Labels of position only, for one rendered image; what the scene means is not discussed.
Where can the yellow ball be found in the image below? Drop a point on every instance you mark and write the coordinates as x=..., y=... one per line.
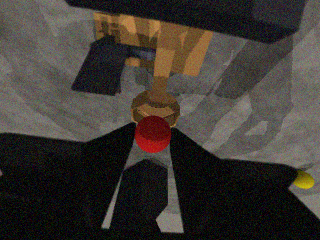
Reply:
x=304, y=180

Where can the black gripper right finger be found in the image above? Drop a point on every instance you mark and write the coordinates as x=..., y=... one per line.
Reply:
x=202, y=178

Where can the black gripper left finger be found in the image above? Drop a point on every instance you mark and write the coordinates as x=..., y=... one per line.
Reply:
x=96, y=165

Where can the red ball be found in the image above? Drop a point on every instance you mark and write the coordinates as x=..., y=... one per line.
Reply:
x=152, y=134

